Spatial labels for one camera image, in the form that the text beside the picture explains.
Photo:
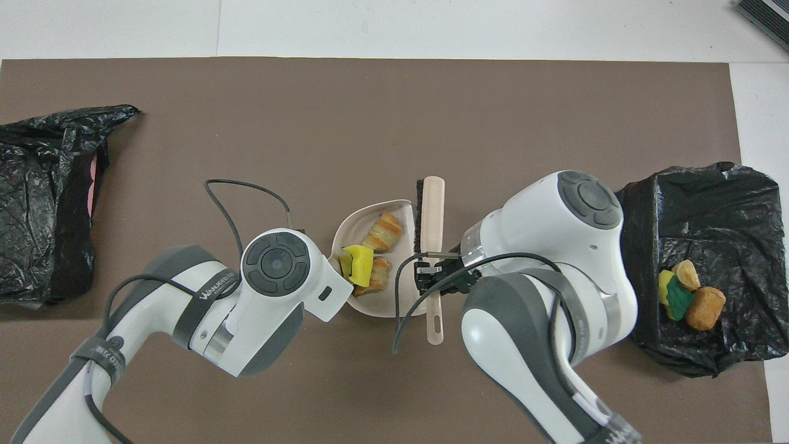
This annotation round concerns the brown bread roll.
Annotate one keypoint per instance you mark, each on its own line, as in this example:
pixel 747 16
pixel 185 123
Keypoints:
pixel 706 308

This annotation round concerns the striped croissant piece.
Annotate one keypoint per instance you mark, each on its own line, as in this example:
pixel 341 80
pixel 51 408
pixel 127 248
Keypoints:
pixel 687 274

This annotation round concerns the small yellow green sponge piece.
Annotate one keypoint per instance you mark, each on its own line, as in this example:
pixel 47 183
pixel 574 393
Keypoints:
pixel 677 299

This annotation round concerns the brown table mat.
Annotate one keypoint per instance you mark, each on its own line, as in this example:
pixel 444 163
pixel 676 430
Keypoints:
pixel 431 92

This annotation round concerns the beige plastic dustpan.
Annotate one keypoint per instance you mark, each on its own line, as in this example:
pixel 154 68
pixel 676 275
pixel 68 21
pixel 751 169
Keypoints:
pixel 385 305

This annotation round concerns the beige hand brush black bristles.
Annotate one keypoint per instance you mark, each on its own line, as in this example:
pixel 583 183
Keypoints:
pixel 433 209

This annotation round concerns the black plastic trash bag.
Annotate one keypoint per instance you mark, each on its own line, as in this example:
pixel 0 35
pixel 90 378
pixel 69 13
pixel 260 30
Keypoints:
pixel 709 209
pixel 37 203

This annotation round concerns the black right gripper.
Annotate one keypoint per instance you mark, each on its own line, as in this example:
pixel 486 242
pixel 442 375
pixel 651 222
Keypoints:
pixel 459 276

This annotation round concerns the dark grey ribbed object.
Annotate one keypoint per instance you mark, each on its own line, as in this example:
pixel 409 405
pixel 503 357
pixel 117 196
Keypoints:
pixel 767 15

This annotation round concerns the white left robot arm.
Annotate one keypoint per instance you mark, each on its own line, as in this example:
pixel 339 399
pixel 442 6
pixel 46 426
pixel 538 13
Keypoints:
pixel 277 265

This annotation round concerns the curled green yellow sponge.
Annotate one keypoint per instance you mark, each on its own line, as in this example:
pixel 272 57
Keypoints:
pixel 360 265

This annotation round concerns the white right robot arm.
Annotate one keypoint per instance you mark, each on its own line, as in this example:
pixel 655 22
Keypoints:
pixel 555 246

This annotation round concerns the pink plastic bin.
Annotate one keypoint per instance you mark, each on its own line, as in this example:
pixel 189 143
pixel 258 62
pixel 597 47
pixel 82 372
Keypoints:
pixel 93 185

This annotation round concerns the striped orange pastry roll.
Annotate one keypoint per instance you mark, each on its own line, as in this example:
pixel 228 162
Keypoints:
pixel 375 279
pixel 383 231

